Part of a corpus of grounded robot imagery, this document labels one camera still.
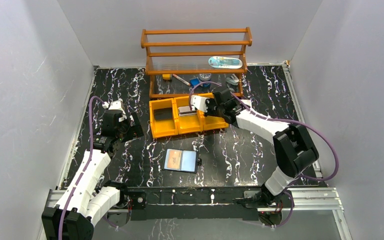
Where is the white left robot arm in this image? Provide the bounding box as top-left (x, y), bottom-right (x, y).
top-left (41, 99), bottom-right (145, 240)

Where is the aluminium frame rail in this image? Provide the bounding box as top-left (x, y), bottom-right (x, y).
top-left (36, 189), bottom-right (354, 240)

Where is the round tape tin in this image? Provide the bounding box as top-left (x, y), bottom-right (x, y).
top-left (198, 73), bottom-right (212, 82)

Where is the white small box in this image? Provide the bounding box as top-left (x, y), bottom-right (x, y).
top-left (241, 99), bottom-right (252, 108)

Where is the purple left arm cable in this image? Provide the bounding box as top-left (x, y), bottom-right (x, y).
top-left (57, 96), bottom-right (108, 240)

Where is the black cards stack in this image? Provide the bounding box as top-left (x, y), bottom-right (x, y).
top-left (153, 107), bottom-right (173, 121)

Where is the yellow plastic bin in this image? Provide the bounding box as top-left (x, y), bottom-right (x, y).
top-left (197, 110), bottom-right (229, 132)
top-left (149, 98), bottom-right (179, 139)
top-left (173, 96), bottom-right (200, 134)

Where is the middle yellow plastic bin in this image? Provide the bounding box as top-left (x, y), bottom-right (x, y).
top-left (173, 96), bottom-right (200, 134)

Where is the blue blister pack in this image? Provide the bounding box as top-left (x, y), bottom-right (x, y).
top-left (208, 56), bottom-right (243, 69)

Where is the left yellow plastic bin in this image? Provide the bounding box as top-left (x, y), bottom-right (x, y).
top-left (149, 98), bottom-right (179, 139)

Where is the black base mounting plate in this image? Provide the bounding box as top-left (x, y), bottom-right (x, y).
top-left (108, 186), bottom-right (290, 223)

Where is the red white marker pen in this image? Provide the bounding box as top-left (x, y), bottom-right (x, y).
top-left (172, 74), bottom-right (191, 86)

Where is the silver cards stack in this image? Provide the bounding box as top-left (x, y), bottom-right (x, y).
top-left (178, 105), bottom-right (197, 117)

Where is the small yellow object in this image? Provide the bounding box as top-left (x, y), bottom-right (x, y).
top-left (161, 73), bottom-right (172, 81)

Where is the right yellow plastic bin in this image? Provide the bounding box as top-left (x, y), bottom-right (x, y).
top-left (197, 110), bottom-right (229, 132)

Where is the black leather card holder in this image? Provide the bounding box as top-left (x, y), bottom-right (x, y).
top-left (162, 148), bottom-right (202, 174)

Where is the grey stapler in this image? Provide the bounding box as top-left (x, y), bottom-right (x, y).
top-left (225, 74), bottom-right (240, 86)

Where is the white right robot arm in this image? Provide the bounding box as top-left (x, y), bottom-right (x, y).
top-left (188, 86), bottom-right (319, 207)

